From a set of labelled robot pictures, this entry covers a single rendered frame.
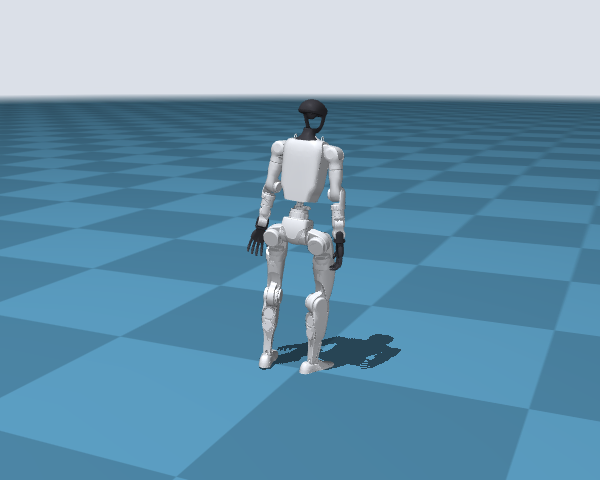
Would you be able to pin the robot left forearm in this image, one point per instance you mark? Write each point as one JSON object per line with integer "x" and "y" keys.
{"x": 266, "y": 203}

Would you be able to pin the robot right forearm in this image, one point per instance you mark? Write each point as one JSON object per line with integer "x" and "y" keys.
{"x": 338, "y": 218}

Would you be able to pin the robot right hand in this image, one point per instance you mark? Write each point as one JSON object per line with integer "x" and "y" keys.
{"x": 339, "y": 251}

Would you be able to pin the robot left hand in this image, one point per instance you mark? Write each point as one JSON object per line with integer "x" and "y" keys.
{"x": 257, "y": 236}

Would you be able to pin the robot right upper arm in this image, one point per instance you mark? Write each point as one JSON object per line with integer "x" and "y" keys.
{"x": 335, "y": 156}

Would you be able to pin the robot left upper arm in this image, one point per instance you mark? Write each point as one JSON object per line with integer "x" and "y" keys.
{"x": 273, "y": 184}

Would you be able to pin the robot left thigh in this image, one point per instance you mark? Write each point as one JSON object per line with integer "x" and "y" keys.
{"x": 276, "y": 253}

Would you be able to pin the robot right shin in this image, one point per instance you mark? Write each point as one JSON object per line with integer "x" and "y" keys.
{"x": 316, "y": 324}

